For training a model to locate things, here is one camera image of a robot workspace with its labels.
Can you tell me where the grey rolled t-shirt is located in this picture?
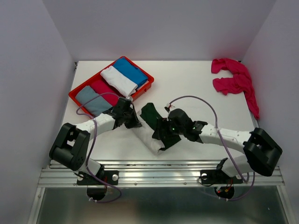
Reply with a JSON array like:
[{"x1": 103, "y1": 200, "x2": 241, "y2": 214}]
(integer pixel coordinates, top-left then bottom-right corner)
[{"x1": 75, "y1": 86, "x2": 112, "y2": 117}]

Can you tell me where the cream and green t-shirt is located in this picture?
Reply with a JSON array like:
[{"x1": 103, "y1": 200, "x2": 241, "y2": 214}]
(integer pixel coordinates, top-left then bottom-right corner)
[{"x1": 132, "y1": 102, "x2": 182, "y2": 155}]

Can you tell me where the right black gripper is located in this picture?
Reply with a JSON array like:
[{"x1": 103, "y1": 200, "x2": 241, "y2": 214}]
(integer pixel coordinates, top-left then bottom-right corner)
[{"x1": 151, "y1": 117, "x2": 185, "y2": 140}]

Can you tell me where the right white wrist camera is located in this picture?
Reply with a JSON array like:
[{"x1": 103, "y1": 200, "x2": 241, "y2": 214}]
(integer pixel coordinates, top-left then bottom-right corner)
[{"x1": 164, "y1": 103, "x2": 176, "y2": 112}]

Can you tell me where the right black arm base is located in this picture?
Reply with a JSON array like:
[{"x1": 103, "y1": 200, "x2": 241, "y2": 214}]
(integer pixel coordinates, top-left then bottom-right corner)
[{"x1": 197, "y1": 158, "x2": 243, "y2": 187}]

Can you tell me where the blue rolled t-shirt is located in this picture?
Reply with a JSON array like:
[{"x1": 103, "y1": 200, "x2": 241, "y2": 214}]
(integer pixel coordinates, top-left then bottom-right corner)
[{"x1": 113, "y1": 57, "x2": 148, "y2": 88}]

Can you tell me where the red plastic tray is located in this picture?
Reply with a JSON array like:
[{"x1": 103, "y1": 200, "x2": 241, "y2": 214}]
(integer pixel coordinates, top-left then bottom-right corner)
[{"x1": 69, "y1": 56, "x2": 154, "y2": 116}]

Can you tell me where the magenta rolled t-shirt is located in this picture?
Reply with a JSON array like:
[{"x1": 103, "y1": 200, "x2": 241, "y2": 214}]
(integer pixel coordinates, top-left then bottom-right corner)
[{"x1": 90, "y1": 80, "x2": 120, "y2": 106}]

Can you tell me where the magenta crumpled t-shirt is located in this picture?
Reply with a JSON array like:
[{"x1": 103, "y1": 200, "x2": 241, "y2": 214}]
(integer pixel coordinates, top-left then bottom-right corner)
[{"x1": 211, "y1": 58, "x2": 260, "y2": 119}]

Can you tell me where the white rolled t-shirt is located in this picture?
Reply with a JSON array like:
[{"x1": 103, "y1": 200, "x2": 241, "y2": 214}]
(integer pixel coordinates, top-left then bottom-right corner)
[{"x1": 100, "y1": 66, "x2": 137, "y2": 97}]

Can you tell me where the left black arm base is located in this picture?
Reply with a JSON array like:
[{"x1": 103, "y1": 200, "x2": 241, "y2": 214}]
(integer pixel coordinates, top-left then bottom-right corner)
[{"x1": 75, "y1": 164, "x2": 119, "y2": 186}]

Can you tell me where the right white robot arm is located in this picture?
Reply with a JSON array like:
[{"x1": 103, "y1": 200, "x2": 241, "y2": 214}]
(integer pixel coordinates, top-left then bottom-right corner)
[{"x1": 152, "y1": 109, "x2": 283, "y2": 182}]

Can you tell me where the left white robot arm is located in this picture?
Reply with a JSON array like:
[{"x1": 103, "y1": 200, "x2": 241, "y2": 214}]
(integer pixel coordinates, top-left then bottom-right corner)
[{"x1": 49, "y1": 97, "x2": 142, "y2": 184}]

